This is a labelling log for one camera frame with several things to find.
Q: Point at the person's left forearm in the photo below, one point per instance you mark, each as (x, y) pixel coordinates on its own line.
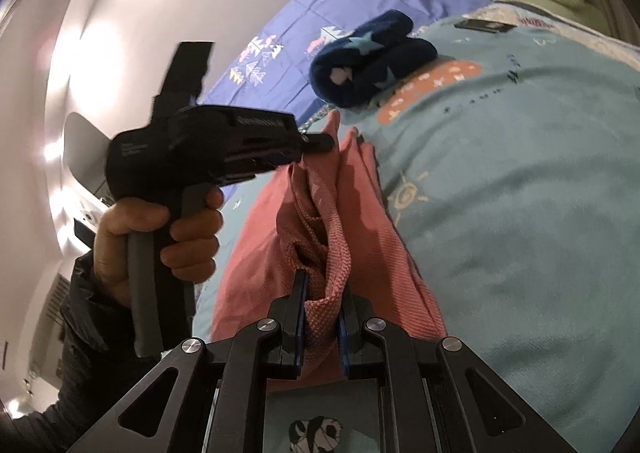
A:
(85, 358)

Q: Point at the black flat device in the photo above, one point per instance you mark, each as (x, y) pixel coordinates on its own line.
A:
(482, 25)

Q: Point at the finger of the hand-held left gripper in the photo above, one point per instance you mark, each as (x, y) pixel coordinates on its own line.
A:
(320, 143)

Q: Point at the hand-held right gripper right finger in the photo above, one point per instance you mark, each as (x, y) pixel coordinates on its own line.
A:
(345, 343)

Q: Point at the person's left hand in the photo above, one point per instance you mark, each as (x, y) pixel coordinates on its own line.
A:
(112, 248)

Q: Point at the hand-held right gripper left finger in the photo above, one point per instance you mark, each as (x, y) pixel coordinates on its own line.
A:
(298, 328)

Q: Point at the navy fleece garment with stars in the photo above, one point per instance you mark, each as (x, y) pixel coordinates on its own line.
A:
(360, 68)

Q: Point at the red woven cloth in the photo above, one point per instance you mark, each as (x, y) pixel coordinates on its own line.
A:
(365, 233)

